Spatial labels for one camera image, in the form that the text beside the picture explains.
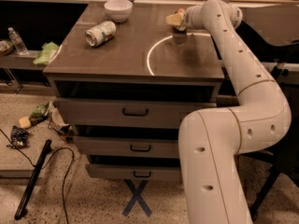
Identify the white green 7up can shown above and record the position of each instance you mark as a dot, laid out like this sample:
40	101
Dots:
100	33

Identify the middle grey drawer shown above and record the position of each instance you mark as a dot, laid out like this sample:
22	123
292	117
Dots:
127	147

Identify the black office chair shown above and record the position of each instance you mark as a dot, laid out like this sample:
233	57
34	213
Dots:
283	156

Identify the top grey drawer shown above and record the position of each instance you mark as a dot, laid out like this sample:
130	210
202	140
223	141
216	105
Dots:
124	113

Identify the blue snack bag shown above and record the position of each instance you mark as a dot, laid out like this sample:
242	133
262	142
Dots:
18	137

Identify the green snack bag on floor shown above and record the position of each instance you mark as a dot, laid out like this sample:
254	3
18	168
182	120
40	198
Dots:
39	114

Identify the clear plastic water bottle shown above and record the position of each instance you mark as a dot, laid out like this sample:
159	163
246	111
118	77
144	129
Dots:
17	41

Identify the red coke can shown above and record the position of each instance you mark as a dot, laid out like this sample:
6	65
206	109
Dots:
179	19

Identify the blue tape cross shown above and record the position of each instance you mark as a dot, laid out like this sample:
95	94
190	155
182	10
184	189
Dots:
136	198

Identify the grey drawer cabinet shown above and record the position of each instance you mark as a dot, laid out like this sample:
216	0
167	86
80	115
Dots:
146	60

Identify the bowl on left shelf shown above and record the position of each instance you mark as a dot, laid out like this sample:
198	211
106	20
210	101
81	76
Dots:
6	47

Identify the grey drawer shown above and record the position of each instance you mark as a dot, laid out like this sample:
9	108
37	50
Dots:
124	113
134	172
127	147

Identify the white ceramic bowl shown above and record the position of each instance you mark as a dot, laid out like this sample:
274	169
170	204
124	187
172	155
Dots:
118	10

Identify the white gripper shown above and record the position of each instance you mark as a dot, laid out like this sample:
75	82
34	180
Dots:
188	18

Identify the bottom grey drawer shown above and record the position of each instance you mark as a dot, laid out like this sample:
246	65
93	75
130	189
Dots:
134	172

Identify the black bar on floor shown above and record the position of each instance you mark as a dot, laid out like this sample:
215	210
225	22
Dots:
21	210

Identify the yellow sponge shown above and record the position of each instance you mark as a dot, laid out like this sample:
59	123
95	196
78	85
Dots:
25	123

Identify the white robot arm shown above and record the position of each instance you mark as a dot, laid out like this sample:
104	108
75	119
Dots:
209	139

